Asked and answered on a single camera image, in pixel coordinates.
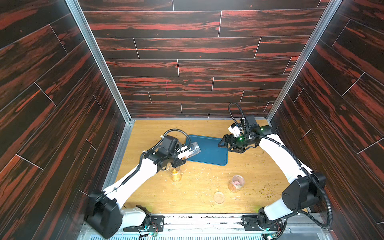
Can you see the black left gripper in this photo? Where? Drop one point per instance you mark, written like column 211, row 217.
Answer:
column 179, row 162

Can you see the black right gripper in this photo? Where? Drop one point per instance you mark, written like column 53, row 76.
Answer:
column 233, row 144

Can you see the clear jar with mixed cookies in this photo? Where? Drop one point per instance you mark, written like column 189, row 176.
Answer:
column 186, row 153

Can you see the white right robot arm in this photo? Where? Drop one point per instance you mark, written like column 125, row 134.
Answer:
column 306, row 188

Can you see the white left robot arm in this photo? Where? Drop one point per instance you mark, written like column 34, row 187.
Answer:
column 105, row 211

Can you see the clear jar with yellow cookies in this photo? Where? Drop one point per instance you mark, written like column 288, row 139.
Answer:
column 175, row 173

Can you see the clear jar with pink cookie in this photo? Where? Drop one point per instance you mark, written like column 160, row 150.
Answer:
column 236, row 183

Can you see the teal plastic tray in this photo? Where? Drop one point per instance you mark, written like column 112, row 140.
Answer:
column 210, row 152

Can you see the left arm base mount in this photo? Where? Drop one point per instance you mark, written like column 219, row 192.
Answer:
column 139, row 219

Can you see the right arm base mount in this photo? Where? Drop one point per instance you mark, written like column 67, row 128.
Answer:
column 261, row 222

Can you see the aluminium frame post left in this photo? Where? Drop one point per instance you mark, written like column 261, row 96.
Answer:
column 90, row 40

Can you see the aluminium frame post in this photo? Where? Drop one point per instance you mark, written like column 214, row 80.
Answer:
column 320, row 28
column 90, row 40

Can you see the aluminium frame post right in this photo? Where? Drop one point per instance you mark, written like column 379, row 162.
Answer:
column 320, row 28

